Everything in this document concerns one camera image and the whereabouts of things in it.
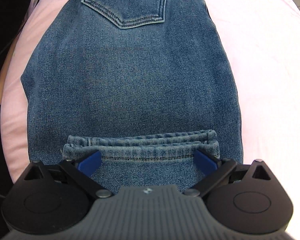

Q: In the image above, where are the blue denim jeans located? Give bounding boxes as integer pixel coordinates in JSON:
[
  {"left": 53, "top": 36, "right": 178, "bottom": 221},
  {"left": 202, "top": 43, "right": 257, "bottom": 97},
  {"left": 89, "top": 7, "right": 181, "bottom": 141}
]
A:
[{"left": 21, "top": 0, "right": 243, "bottom": 193}]

